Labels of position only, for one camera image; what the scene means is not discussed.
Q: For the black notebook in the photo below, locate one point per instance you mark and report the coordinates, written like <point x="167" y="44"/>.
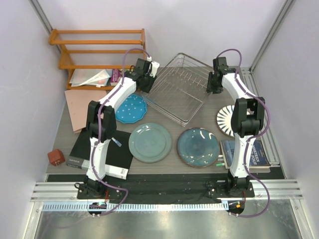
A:
<point x="118" y="159"/>

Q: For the white blue striped plate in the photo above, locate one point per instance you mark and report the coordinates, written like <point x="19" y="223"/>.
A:
<point x="223" y="119"/>

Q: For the wooden shelf rack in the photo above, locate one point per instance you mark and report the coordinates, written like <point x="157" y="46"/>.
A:
<point x="97" y="49"/>

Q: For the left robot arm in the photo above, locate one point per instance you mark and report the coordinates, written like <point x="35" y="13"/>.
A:
<point x="101" y="120"/>

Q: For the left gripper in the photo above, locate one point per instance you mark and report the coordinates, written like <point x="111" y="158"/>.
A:
<point x="152" y="80"/>

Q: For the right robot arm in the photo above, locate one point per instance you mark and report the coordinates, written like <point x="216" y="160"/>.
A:
<point x="246" y="122"/>

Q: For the wire dish rack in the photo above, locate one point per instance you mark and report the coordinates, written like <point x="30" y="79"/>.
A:
<point x="180" y="88"/>

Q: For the dark blue glazed plate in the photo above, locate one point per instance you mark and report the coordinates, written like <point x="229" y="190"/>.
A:
<point x="197" y="147"/>

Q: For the purple green paperback book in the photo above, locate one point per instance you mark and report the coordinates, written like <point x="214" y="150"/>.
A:
<point x="116" y="77"/>

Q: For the blue polka dot plate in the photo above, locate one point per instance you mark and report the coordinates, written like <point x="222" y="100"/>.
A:
<point x="133" y="109"/>

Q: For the grey-green ceramic plate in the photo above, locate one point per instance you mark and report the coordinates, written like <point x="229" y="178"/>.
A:
<point x="150" y="142"/>

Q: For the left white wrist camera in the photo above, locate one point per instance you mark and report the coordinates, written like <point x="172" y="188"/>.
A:
<point x="153" y="68"/>

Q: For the white blue pen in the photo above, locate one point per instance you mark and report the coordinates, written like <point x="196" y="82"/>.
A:
<point x="116" y="142"/>

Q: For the pink paper folder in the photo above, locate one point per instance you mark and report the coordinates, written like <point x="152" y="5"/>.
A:
<point x="77" y="102"/>

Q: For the clear plastic sleeve papers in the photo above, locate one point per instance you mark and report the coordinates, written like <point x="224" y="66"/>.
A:
<point x="90" y="77"/>

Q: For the red cube adapter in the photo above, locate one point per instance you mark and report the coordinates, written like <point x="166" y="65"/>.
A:
<point x="56" y="157"/>

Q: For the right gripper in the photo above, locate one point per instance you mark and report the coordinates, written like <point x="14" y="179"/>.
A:
<point x="210" y="88"/>

